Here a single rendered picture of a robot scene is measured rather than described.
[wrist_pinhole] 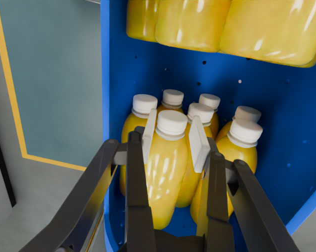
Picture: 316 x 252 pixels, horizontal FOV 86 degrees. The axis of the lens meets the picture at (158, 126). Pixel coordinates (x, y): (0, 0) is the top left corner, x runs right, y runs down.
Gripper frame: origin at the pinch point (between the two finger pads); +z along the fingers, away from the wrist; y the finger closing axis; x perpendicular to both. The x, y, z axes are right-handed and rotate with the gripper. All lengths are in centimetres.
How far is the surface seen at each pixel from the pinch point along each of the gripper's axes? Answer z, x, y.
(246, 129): 3.8, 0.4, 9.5
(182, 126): 2.5, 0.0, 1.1
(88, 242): 25, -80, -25
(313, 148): 2.7, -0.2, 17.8
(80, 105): 116, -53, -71
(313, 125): 4.9, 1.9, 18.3
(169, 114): 4.2, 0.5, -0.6
